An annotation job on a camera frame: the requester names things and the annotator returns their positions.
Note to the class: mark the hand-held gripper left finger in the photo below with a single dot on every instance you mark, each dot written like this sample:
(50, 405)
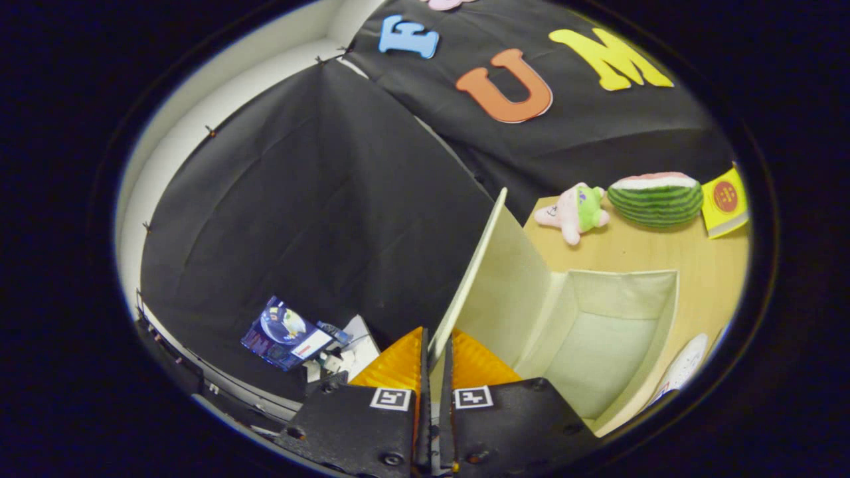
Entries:
(425, 372)

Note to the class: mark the yellow book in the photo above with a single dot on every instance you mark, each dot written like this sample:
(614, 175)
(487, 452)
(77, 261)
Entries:
(724, 199)

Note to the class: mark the white canvas shoe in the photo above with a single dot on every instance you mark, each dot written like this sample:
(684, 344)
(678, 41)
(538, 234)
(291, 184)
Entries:
(684, 365)

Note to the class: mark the watermelon slice plush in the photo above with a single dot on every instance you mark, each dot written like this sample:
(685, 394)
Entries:
(654, 202)

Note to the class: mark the blue printed carton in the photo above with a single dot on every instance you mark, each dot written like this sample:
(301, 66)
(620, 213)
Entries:
(279, 332)

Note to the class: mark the pink and green plush toy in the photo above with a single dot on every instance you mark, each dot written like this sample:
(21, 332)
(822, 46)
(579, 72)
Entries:
(571, 212)

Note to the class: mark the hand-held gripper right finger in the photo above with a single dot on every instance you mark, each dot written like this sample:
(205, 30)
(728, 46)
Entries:
(445, 398)

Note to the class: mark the white device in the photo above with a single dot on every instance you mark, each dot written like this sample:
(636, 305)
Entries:
(358, 338)

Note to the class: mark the green fabric storage box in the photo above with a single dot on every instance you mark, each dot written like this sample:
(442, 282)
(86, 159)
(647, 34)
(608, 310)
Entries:
(597, 352)

